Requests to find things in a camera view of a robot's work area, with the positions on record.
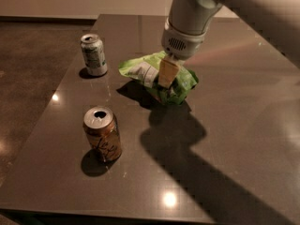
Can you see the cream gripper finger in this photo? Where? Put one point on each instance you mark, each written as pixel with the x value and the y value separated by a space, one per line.
pixel 168 70

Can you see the green rice chip bag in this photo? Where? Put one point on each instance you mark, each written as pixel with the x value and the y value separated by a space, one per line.
pixel 144 70

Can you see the green white 7up can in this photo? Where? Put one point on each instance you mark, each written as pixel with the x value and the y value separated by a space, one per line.
pixel 93 55

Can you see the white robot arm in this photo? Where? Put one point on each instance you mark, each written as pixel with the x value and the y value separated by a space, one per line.
pixel 277 21

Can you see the brown gold soda can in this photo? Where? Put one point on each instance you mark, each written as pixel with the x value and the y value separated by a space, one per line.
pixel 101 129

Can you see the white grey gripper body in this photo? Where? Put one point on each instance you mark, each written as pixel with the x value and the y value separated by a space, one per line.
pixel 182 44

